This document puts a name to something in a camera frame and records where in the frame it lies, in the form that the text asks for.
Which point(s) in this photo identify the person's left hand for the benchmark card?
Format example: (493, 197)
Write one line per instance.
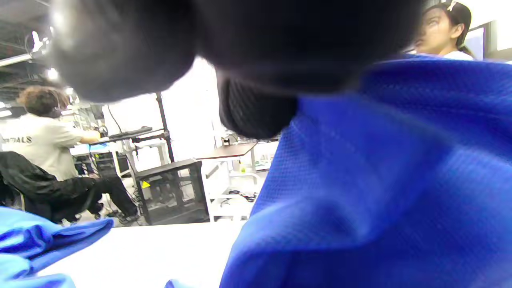
(280, 40)

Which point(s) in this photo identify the black jacket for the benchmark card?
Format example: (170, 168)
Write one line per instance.
(32, 180)

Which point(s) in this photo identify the white rolling cart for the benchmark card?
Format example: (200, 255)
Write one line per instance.
(224, 208)

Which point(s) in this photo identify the black open computer case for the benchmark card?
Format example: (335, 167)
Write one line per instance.
(172, 192)

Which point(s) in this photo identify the brown side table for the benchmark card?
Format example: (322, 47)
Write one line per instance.
(228, 151)

